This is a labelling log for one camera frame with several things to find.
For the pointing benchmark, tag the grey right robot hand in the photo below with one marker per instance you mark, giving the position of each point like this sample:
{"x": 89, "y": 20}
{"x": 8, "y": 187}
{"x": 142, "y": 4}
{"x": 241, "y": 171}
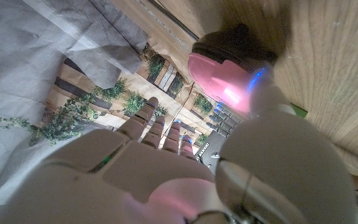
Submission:
{"x": 135, "y": 174}

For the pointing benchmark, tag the pink mini sandwich press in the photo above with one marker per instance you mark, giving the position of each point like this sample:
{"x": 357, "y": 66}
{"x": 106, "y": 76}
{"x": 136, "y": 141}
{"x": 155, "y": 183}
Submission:
{"x": 219, "y": 74}

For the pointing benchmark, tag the printed fabric backdrop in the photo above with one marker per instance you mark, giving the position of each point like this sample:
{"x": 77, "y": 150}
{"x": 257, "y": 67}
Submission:
{"x": 42, "y": 62}

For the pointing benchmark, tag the green and white box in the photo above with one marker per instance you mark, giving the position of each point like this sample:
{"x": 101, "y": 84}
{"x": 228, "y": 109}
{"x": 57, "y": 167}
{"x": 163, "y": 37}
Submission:
{"x": 300, "y": 111}

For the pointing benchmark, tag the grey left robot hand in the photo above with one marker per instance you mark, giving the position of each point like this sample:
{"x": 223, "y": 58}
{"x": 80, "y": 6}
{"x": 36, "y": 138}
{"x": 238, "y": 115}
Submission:
{"x": 211, "y": 149}

